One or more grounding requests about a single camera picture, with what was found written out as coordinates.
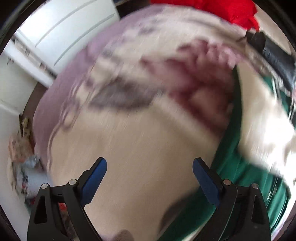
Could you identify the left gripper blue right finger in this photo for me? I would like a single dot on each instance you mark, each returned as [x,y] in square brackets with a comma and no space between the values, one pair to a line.
[240,212]

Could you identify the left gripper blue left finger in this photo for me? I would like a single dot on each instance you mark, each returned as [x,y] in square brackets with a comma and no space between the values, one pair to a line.
[46,219]

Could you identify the green varsity jacket cream sleeves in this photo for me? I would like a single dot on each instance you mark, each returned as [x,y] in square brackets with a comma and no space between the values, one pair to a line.
[258,145]

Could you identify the floral purple bed blanket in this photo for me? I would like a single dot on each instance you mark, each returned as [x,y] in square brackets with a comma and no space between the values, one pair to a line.
[149,94]

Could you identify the folded black leather garment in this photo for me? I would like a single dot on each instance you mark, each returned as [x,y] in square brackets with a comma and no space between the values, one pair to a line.
[276,57]

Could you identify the white sliding wardrobe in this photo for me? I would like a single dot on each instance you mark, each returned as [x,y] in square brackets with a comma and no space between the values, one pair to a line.
[50,37]

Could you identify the red quilt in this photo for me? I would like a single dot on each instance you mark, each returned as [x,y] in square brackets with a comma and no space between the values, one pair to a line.
[240,12]

